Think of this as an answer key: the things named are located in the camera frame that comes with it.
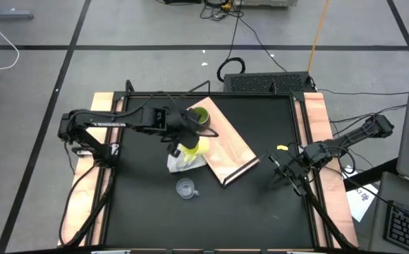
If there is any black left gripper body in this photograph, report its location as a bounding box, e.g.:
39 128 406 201
164 107 202 142

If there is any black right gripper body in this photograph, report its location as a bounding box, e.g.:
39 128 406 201
280 158 313 195

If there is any yellow plastic cup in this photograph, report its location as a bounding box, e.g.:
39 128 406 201
177 136 212 164

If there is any black mug green inside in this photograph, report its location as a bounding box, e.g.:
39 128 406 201
189 106 212 128

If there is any clear plastic cup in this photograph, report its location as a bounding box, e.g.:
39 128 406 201
175 177 200 200

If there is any white crumpled plastic bag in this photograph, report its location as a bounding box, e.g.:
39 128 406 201
166 143 208 174

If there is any wooden cutting board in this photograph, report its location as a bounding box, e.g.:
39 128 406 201
186 96 261 188

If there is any wooden table side board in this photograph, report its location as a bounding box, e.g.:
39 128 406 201
58 92 124 248
295 92 360 248

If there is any white printed paper sheet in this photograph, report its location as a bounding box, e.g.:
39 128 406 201
345 165 380 223

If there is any black computer tower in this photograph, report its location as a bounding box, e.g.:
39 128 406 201
223 71 315 93

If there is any black keyboard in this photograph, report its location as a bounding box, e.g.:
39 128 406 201
384 200 409 254

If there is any grey equipment case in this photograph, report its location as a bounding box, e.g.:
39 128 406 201
232 0 299 8

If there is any grey metal desk foot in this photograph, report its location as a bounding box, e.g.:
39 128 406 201
0 0 35 20

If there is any black right arm cable harness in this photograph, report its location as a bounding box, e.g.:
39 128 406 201
301 176 355 250

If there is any black arm cable harness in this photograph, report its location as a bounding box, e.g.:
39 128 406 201
301 176 355 250
59 160 116 248

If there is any black coiled cable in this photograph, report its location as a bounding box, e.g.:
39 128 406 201
216 56 247 83

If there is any black metal table frame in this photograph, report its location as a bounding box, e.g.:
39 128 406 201
91 79 359 254

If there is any black left arm cable harness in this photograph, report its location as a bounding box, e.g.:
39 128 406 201
59 160 116 248

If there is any long black floor cable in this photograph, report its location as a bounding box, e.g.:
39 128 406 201
238 13 288 73

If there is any black cable tangle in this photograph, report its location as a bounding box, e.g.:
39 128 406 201
199 0 244 20

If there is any yellow cable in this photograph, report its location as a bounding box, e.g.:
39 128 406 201
306 0 331 73

